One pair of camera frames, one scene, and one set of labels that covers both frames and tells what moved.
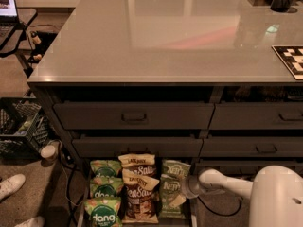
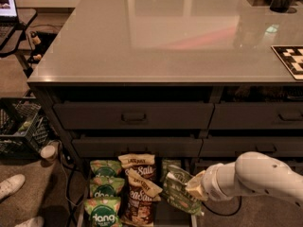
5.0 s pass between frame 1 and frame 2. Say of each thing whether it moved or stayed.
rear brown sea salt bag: stayed
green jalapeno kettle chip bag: moved
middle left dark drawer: stayed
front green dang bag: stayed
